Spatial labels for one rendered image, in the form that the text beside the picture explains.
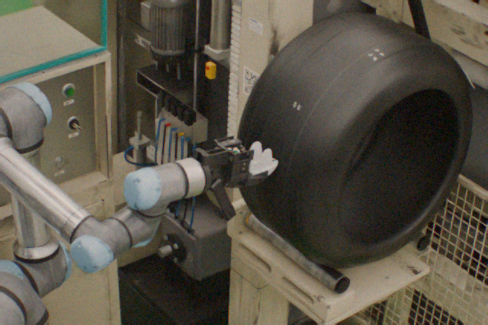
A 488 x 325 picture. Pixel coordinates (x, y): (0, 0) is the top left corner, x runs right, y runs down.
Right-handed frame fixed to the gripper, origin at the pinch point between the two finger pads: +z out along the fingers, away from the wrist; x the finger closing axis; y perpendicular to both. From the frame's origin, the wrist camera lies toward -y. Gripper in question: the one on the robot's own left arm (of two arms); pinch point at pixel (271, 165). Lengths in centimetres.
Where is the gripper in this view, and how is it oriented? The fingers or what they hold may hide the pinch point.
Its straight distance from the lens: 217.9
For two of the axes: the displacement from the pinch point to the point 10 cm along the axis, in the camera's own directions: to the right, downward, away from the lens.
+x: -6.1, -4.3, 6.6
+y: 1.3, -8.8, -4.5
